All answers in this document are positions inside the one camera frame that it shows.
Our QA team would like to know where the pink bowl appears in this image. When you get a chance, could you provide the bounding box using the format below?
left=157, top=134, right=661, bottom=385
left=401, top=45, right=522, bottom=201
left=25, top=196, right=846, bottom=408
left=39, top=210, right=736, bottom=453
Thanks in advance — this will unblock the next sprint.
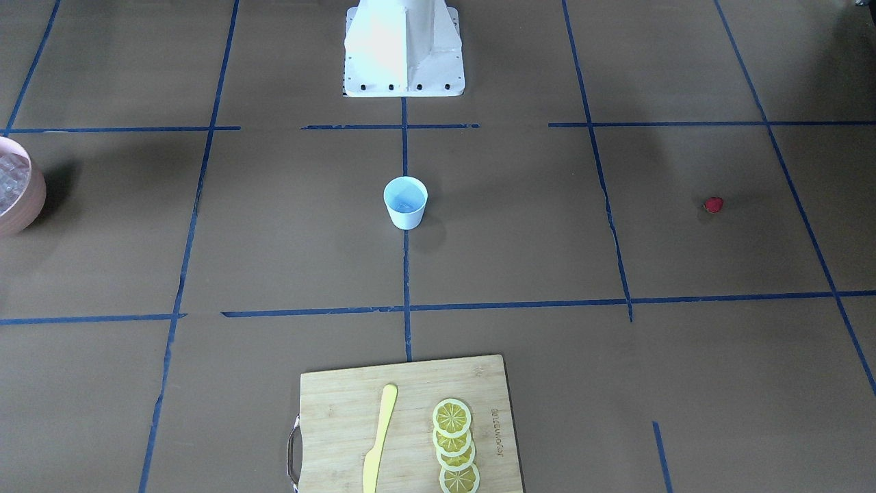
left=1, top=137, right=47, bottom=238

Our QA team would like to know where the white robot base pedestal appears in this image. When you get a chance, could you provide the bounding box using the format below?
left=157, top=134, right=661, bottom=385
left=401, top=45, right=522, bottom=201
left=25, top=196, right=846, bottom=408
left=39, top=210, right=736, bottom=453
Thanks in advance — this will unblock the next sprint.
left=342, top=1, right=466, bottom=98

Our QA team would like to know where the lemon slice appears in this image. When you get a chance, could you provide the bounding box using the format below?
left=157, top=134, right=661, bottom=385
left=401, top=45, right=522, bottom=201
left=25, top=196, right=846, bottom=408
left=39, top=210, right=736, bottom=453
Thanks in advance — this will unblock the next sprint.
left=432, top=399, right=473, bottom=439
left=439, top=463, right=480, bottom=493
left=435, top=442, right=476, bottom=472
left=432, top=428, right=473, bottom=457

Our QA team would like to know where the pile of clear ice cubes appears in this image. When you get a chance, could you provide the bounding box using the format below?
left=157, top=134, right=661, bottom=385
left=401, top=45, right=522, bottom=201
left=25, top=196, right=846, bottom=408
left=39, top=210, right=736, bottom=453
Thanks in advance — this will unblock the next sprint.
left=1, top=153, right=31, bottom=214

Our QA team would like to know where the red strawberry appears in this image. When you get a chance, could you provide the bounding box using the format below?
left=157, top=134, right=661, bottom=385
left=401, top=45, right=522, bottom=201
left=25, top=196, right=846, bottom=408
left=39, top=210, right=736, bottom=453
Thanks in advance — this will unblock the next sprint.
left=703, top=197, right=725, bottom=214

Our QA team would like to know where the yellow plastic knife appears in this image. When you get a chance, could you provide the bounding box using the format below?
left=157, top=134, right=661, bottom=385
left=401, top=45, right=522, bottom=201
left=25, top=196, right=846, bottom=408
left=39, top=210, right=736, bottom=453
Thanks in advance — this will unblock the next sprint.
left=362, top=383, right=398, bottom=492

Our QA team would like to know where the light blue paper cup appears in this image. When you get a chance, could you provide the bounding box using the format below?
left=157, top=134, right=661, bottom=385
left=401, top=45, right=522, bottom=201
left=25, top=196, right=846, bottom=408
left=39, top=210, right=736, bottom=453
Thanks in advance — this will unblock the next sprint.
left=383, top=177, right=428, bottom=231

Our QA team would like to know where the bottom lemon slice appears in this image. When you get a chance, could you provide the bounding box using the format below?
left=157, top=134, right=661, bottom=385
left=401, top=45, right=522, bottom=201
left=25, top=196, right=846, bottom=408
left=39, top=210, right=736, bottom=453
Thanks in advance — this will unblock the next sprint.
left=439, top=463, right=480, bottom=493

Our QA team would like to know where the top lemon slice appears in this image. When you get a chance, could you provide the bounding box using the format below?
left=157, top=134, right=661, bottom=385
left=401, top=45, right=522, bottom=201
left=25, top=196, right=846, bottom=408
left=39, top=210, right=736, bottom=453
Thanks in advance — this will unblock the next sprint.
left=432, top=399, right=473, bottom=439

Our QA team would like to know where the bamboo cutting board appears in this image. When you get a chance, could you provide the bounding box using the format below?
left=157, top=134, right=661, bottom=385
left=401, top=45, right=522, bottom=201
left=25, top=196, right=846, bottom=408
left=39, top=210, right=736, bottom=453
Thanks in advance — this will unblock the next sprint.
left=287, top=355, right=524, bottom=492

